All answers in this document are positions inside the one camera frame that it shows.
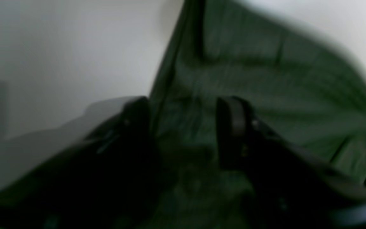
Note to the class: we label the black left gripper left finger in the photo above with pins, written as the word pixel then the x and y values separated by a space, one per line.
pixel 111 173

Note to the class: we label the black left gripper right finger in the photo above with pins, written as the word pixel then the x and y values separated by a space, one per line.
pixel 292 189

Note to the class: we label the dark green t-shirt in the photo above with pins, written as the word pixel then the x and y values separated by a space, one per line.
pixel 299 88

